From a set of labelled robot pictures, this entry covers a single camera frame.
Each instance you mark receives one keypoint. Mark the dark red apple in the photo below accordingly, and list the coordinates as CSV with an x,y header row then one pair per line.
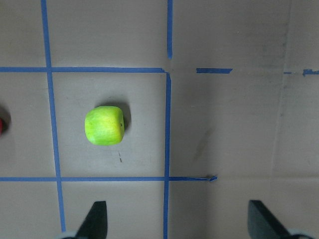
x,y
1,126

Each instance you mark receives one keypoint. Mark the green apple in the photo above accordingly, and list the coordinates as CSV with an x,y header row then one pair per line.
x,y
104,125

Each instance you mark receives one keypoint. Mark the brown paper mat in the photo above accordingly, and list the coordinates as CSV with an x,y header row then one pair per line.
x,y
220,101

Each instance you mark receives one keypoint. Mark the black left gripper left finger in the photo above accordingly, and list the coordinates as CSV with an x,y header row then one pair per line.
x,y
95,225

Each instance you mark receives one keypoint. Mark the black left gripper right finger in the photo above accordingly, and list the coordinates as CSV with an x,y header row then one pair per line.
x,y
262,224

